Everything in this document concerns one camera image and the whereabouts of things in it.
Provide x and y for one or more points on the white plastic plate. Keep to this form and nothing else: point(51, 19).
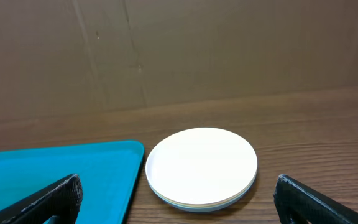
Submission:
point(201, 165)

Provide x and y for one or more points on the yellow-green plastic plate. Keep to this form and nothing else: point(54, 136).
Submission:
point(200, 205)

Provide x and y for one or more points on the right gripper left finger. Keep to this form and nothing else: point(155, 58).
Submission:
point(56, 203)

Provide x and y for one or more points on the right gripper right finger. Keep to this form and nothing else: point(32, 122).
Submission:
point(297, 203)

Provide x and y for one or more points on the teal plastic serving tray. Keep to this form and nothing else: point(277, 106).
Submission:
point(108, 173)

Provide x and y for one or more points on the light blue plastic plate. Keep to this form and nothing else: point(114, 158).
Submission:
point(210, 208)

